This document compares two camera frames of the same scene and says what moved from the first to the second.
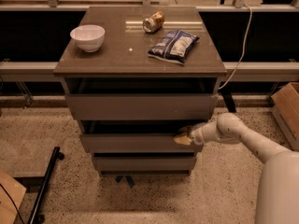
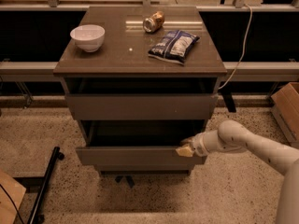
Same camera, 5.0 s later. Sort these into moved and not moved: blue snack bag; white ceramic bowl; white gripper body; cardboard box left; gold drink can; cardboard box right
Moved: white gripper body
Not moved: gold drink can; white ceramic bowl; cardboard box left; blue snack bag; cardboard box right
